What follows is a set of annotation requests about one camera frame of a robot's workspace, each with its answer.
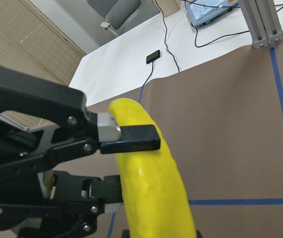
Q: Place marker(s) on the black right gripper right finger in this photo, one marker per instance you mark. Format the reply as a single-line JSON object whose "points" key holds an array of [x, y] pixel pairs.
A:
{"points": [[67, 208]]}

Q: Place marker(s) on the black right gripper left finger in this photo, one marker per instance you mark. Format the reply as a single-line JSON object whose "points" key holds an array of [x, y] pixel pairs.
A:
{"points": [[75, 131]]}

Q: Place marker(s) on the yellow banana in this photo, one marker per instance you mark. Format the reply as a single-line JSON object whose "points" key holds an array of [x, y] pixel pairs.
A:
{"points": [[154, 195]]}

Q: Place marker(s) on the grey office chair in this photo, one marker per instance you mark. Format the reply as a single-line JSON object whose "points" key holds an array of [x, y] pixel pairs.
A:
{"points": [[114, 12]]}

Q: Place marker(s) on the small black box device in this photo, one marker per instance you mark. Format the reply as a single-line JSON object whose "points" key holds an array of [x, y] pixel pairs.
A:
{"points": [[153, 56]]}

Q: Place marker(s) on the blue teach pendant tablet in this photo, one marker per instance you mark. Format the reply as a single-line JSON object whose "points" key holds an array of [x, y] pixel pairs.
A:
{"points": [[203, 12]]}

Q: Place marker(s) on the aluminium frame post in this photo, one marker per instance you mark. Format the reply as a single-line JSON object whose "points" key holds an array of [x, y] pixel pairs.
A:
{"points": [[263, 23]]}

